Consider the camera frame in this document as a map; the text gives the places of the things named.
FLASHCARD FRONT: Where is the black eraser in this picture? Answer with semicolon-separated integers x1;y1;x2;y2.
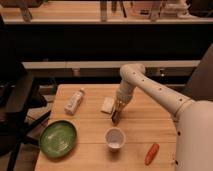
111;111;121;125

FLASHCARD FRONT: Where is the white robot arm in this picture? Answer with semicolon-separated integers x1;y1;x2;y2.
112;63;213;171

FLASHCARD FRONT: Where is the white sponge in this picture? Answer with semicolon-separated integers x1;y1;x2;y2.
101;97;114;114

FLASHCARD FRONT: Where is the white paper cup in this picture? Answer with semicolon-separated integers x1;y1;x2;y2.
105;127;126;152

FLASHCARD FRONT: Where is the orange carrot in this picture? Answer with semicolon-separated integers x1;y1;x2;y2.
144;143;159;165

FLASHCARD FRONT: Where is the green plate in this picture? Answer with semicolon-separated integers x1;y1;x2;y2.
39;120;77;158

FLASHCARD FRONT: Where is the grey chair back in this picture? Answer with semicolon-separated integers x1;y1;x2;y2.
184;43;213;101

